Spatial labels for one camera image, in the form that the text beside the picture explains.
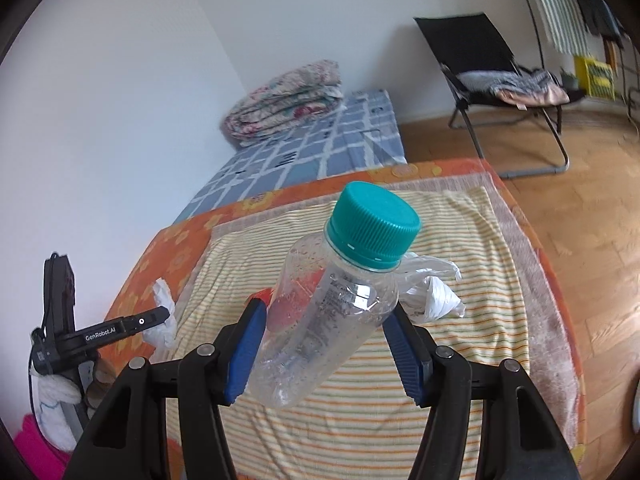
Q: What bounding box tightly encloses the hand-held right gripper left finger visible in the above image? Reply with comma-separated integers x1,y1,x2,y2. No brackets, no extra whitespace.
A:
62,297,268,480

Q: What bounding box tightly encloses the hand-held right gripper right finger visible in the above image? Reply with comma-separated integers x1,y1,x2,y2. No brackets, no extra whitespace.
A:
382,305,583,480

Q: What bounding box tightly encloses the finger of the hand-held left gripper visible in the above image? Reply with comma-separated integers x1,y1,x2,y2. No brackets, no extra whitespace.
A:
132,306,171,334

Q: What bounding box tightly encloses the white tissue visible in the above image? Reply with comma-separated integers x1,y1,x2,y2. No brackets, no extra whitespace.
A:
145,277,179,350

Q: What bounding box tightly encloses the clear bottle with teal cap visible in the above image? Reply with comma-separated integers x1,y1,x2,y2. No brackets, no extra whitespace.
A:
247,181,422,410

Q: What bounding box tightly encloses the white crumpled plastic bag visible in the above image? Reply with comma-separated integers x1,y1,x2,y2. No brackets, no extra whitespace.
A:
406,277,466,323

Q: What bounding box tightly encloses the orange floral cloth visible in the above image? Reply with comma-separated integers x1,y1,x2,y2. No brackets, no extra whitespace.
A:
102,157,588,480

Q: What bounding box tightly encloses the clear plastic film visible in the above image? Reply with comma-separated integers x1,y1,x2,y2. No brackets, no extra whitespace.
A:
401,252,463,287

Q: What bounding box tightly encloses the striped yellow towel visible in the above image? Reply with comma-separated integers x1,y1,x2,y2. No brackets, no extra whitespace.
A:
160,172,583,480

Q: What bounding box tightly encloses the pink cloth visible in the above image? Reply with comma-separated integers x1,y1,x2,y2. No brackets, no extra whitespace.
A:
15,412,68,480

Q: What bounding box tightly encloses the bed with blue checked sheet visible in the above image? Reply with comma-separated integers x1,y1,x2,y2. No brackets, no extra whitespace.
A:
172,89,408,223

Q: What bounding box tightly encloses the folded floral quilt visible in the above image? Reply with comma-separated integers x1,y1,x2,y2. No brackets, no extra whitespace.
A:
222,59,347,148

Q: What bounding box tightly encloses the pale pink garment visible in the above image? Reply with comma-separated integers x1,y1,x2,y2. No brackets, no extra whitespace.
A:
492,80,570,110

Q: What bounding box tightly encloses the grey striped garment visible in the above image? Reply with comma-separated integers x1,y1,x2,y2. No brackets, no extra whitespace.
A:
457,67,551,97

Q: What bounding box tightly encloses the black folding chair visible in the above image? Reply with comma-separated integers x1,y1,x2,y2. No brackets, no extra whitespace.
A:
414,12,587,180

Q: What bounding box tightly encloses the yellow plastic crate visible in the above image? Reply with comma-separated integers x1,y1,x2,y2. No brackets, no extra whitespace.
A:
573,55,617,101

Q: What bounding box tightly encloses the black clothes rack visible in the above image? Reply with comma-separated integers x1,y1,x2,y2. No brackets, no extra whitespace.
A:
510,0,640,136

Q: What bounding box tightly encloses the hanging green striped towel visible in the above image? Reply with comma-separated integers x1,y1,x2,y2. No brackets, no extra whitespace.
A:
520,0,593,53

